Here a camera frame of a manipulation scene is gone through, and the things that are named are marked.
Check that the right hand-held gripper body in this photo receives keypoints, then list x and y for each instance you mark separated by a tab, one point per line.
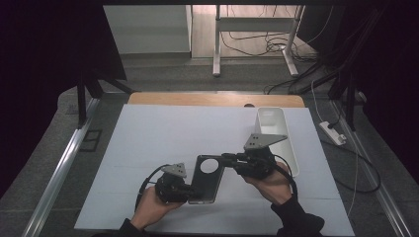
258	161

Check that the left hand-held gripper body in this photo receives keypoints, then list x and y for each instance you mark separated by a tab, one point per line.
171	189

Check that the dark phone case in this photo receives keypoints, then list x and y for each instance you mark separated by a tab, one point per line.
206	184

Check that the white plastic bin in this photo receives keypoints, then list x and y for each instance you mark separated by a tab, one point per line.
275	123

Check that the person's left hand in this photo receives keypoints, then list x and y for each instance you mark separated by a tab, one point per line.
150	210

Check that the person's right hand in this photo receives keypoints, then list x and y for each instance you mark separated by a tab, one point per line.
273	189

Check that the white table cover sheet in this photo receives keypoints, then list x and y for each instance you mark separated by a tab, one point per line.
148	138

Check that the white power strip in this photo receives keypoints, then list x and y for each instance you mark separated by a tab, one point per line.
332	133

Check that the wooden table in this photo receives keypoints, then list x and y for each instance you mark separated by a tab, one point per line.
197	98

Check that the black metal stand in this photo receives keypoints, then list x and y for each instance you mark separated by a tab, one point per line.
350	105
81	102

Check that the dark curtain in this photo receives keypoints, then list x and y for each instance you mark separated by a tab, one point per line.
392	82
39	65

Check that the white cabinet panel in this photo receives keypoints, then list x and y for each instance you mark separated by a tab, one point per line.
148	29

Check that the aluminium rail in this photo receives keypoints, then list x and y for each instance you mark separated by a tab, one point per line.
62	171
385	197

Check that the white desk frame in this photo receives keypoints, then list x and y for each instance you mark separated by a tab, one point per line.
253	24

